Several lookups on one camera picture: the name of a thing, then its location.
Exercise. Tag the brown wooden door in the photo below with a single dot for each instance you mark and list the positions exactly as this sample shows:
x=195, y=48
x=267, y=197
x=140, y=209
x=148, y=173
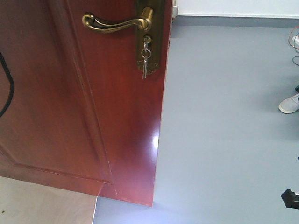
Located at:
x=81, y=116

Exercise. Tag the black robot part right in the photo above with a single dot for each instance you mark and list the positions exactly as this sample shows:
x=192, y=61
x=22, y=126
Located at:
x=290, y=199

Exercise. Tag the brass lock plate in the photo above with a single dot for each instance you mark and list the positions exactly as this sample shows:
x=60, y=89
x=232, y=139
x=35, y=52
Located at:
x=150, y=43

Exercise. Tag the silver keys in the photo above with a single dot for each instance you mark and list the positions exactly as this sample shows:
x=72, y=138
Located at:
x=145, y=60

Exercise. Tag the white sneaker near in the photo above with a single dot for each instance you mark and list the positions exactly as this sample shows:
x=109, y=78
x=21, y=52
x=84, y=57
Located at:
x=290, y=105

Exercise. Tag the plywood base platform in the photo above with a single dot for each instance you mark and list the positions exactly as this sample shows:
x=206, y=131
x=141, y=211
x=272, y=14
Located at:
x=28, y=203

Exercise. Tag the white power strip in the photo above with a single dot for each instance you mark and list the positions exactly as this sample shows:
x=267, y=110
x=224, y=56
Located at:
x=295, y=41

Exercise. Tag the brass door lever handle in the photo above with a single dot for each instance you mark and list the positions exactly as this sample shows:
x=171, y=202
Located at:
x=94, y=23

